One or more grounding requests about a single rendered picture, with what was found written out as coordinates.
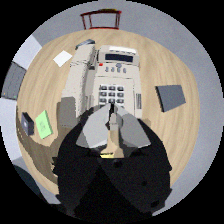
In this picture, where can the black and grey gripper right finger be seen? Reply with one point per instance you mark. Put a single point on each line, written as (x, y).
(134, 134)

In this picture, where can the white sheet of paper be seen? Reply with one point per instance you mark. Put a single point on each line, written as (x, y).
(62, 58)

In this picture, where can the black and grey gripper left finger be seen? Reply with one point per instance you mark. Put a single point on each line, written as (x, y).
(89, 134)

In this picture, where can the light green sticky note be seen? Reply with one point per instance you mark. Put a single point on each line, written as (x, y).
(43, 125)

